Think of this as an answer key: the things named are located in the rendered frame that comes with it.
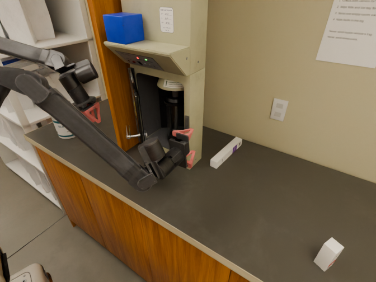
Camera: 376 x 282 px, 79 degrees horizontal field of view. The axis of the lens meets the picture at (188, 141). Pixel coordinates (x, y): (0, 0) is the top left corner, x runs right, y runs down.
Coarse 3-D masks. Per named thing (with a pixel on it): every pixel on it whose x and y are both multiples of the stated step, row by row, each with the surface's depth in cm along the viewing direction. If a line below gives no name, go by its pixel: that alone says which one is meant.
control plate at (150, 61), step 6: (120, 54) 89; (126, 54) 86; (132, 54) 84; (126, 60) 93; (132, 60) 90; (138, 60) 87; (144, 60) 85; (150, 60) 82; (144, 66) 91; (150, 66) 88; (156, 66) 85
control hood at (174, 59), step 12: (120, 48) 83; (132, 48) 79; (144, 48) 77; (156, 48) 77; (168, 48) 77; (180, 48) 77; (156, 60) 80; (168, 60) 75; (180, 60) 77; (168, 72) 86; (180, 72) 81
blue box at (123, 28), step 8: (104, 16) 80; (112, 16) 78; (120, 16) 76; (128, 16) 78; (136, 16) 81; (104, 24) 82; (112, 24) 80; (120, 24) 78; (128, 24) 79; (136, 24) 82; (112, 32) 82; (120, 32) 80; (128, 32) 80; (136, 32) 83; (112, 40) 84; (120, 40) 82; (128, 40) 81; (136, 40) 84
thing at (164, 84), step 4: (160, 80) 99; (164, 80) 97; (168, 80) 96; (160, 84) 99; (164, 84) 97; (168, 84) 96; (172, 84) 96; (176, 84) 95; (180, 84) 96; (164, 88) 97; (168, 88) 96; (172, 88) 96; (176, 88) 96; (180, 88) 96
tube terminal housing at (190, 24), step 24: (144, 0) 81; (168, 0) 75; (192, 0) 72; (144, 24) 85; (192, 24) 76; (192, 48) 81; (144, 72) 97; (192, 72) 86; (192, 96) 91; (192, 120) 98; (192, 144) 105
